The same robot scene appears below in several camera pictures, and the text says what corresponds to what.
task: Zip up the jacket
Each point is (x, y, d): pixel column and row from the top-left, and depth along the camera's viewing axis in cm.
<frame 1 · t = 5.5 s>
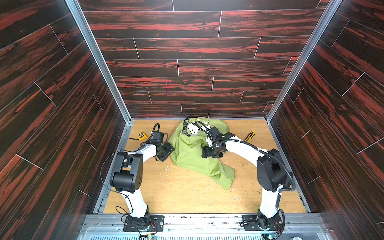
left hand: (173, 151, 99), fingers open
right hand: (209, 154, 93), fingers open
green Snoopy zip jacket: (188, 139, 99), point 10 cm above the table
yellow tape measure: (141, 136, 110), point 2 cm above the table
yellow black utility knife: (250, 136, 110), point 2 cm above the table

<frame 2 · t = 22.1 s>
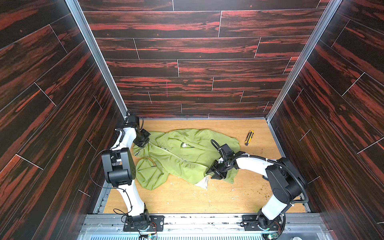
left hand: (150, 138, 97), fingers closed
right hand: (209, 173, 89), fingers open
green Snoopy zip jacket: (180, 157, 97), point 3 cm above the table
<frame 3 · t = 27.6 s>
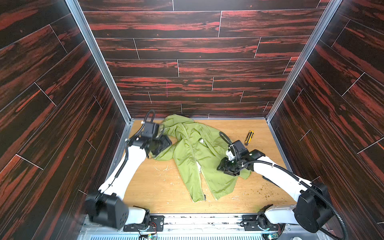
left hand: (170, 143, 81), fingers open
right hand: (221, 168, 83), fingers open
green Snoopy zip jacket: (200, 148, 103), point 3 cm above the table
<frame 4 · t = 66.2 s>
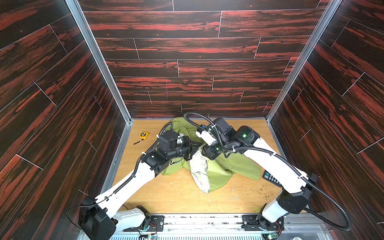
left hand: (204, 143, 68), fingers closed
right hand: (206, 149, 71), fingers open
green Snoopy zip jacket: (212, 174, 90), point 3 cm above the table
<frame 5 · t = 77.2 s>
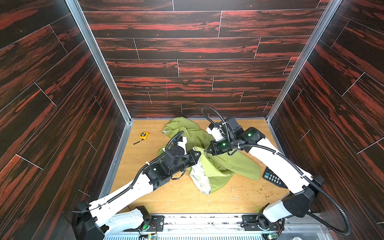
left hand: (203, 153, 70), fingers closed
right hand: (209, 148, 74), fingers closed
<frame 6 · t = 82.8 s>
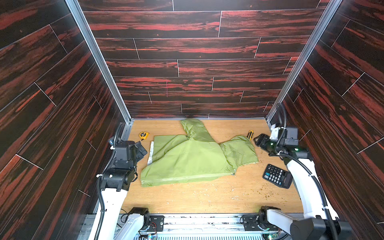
left hand: (134, 149, 71), fingers open
right hand: (261, 140, 77), fingers open
green Snoopy zip jacket: (196, 153, 94), point 7 cm above the table
